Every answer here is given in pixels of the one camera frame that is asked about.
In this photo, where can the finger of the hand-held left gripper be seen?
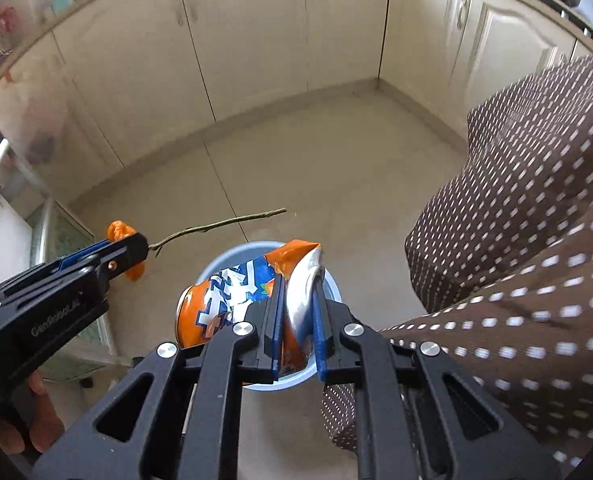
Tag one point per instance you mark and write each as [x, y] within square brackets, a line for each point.
[84, 255]
[126, 255]

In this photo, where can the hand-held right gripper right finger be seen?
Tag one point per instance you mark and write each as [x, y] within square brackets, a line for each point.
[319, 340]

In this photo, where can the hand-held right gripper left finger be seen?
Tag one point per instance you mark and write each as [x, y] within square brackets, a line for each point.
[276, 350]

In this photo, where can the orange peel piece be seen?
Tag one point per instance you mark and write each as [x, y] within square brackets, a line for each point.
[119, 229]

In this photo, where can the crushed orange soda can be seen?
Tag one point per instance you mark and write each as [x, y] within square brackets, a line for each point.
[226, 290]

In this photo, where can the blue plastic bin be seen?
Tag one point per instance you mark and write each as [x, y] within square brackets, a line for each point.
[236, 254]

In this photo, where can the person's left hand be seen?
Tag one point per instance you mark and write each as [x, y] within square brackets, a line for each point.
[46, 420]

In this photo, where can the glass door floor cabinet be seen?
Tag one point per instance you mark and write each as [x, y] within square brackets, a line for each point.
[69, 240]

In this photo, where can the stainless steel refrigerator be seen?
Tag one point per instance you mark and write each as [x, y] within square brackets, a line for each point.
[4, 245]

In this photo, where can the thin brown twig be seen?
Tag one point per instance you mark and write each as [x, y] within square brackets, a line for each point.
[226, 222]

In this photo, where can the clear hanging plastic bag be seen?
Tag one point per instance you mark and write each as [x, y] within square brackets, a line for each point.
[46, 135]

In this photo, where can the brown dotted dress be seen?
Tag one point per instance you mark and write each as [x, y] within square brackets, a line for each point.
[526, 210]

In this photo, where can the long cream kitchen cabinet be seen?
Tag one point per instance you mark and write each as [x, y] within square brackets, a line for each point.
[251, 25]

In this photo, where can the cream cabinet under stove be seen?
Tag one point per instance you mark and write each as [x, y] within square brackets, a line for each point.
[506, 45]

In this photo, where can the gas stove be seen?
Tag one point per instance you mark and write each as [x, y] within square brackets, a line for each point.
[584, 27]

